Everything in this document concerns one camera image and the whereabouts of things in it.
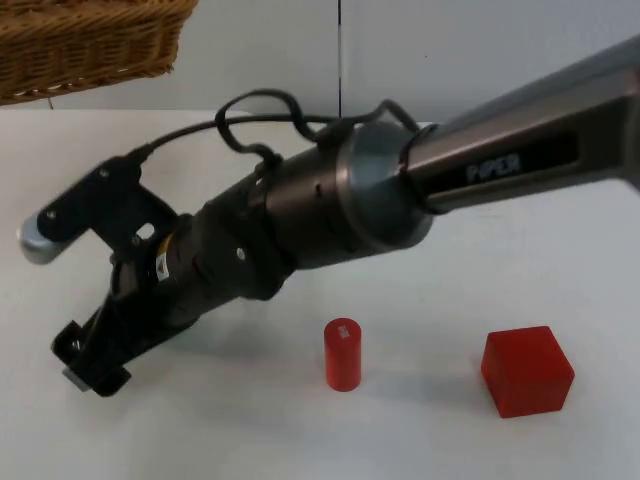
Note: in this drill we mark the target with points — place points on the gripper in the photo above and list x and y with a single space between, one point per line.
150 295

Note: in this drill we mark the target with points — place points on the red cylinder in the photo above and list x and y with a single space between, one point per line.
344 355

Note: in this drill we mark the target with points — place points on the pale brown wicker basket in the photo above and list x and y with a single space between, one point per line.
90 45

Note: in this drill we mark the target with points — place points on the red cube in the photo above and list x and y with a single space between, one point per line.
527 372

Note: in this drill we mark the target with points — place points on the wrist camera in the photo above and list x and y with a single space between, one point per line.
75 205

